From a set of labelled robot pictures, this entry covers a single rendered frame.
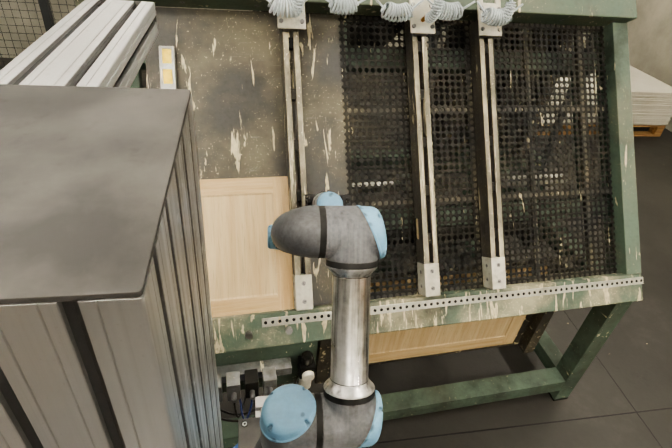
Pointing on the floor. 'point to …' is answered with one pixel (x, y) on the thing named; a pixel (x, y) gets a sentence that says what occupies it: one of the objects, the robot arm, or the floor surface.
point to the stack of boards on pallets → (650, 103)
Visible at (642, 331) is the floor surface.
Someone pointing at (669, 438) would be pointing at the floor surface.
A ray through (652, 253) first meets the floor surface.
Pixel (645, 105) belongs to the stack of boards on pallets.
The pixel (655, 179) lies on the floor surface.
